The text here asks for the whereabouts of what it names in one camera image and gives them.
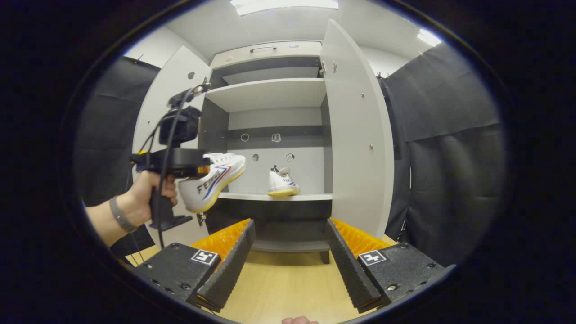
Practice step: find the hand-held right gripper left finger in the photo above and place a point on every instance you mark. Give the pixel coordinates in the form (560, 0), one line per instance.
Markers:
(231, 265)

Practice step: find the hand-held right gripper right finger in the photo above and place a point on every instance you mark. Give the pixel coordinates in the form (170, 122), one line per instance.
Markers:
(346, 265)

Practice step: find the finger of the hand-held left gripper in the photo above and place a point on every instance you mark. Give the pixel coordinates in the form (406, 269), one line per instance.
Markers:
(193, 162)

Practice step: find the white shoe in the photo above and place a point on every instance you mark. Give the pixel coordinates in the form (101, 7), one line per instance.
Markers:
(281, 184)
(207, 189)

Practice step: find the white cabinet door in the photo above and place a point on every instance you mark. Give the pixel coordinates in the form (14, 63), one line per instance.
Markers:
(360, 135)
(153, 112)

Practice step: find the white shoe cabinet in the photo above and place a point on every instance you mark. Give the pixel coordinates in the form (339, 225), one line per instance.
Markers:
(270, 96)

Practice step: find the white cabinet drawer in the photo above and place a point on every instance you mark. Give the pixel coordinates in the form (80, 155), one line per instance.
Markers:
(297, 51)

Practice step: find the grey wristband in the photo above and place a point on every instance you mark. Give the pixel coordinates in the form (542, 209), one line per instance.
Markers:
(119, 218)

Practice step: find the black backdrop cloth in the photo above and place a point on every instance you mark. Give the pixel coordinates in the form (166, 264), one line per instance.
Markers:
(450, 180)

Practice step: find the ceiling light panel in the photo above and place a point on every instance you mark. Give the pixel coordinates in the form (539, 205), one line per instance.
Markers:
(283, 4)
(428, 38)

